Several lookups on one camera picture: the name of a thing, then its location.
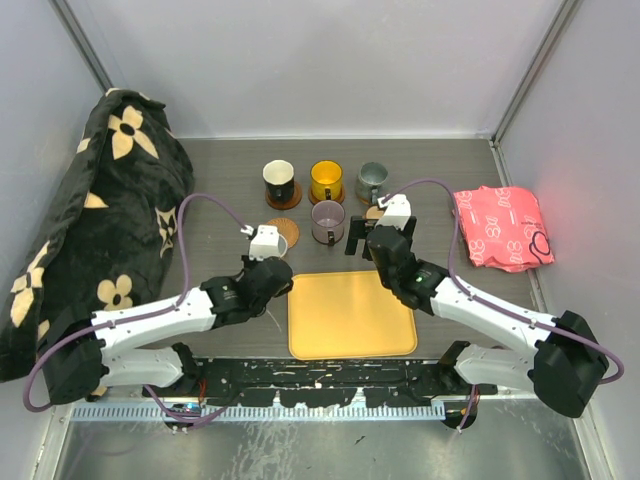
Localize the large white mug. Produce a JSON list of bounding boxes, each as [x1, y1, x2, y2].
[[262, 159, 295, 204]]

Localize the pink patterned plastic package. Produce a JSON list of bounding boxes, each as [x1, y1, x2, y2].
[[454, 186, 555, 273]]

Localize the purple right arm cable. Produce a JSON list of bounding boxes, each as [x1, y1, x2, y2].
[[377, 178, 626, 431]]

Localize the small white mug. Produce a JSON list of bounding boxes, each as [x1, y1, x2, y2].
[[277, 235, 289, 258]]

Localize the yellow plastic tray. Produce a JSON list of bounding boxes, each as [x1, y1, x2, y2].
[[287, 271, 418, 361]]

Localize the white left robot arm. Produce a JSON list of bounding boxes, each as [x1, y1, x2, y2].
[[38, 257, 293, 405]]

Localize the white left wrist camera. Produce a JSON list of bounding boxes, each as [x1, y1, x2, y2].
[[241, 225, 280, 261]]

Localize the grey mug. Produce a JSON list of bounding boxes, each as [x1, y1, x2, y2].
[[355, 162, 389, 206]]

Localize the yellow mug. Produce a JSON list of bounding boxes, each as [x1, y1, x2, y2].
[[310, 160, 343, 201]]

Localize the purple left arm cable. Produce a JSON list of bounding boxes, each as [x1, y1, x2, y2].
[[23, 193, 261, 434]]

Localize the black floral plush blanket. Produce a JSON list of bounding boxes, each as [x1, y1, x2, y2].
[[1, 88, 194, 382]]

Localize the dark brown ringed coaster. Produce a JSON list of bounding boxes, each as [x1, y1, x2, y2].
[[307, 187, 346, 205]]

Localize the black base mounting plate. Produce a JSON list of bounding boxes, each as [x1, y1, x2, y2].
[[154, 358, 471, 408]]

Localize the small orange cup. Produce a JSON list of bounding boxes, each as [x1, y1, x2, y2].
[[365, 207, 384, 220]]

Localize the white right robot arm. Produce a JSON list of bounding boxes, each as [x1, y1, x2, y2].
[[345, 216, 609, 418]]

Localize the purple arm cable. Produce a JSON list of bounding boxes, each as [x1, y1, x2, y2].
[[23, 193, 261, 434], [377, 178, 626, 431]]

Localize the purple glass mug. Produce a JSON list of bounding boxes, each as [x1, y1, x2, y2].
[[311, 200, 346, 246]]

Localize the light woven coaster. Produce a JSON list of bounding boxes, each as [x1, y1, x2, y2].
[[266, 217, 300, 249]]

